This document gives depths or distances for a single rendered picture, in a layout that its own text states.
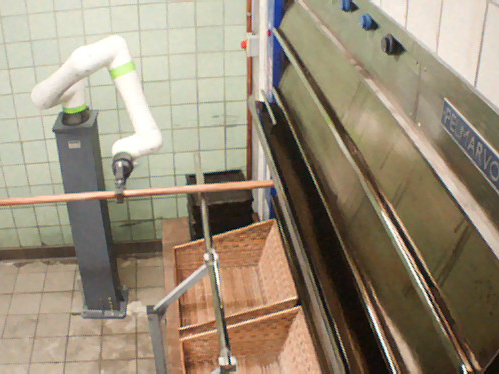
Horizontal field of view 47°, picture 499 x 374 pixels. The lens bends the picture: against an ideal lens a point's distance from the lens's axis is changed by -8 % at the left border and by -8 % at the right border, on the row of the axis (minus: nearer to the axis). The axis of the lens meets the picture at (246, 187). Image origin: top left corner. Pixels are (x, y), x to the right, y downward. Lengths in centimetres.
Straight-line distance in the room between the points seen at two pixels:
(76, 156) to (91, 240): 51
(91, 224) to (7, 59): 105
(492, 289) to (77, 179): 244
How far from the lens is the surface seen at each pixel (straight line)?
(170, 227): 326
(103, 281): 348
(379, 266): 149
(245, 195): 290
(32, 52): 349
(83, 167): 308
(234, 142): 367
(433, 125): 117
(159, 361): 239
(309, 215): 186
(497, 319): 98
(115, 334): 351
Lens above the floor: 244
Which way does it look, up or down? 31 degrees down
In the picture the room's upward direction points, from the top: straight up
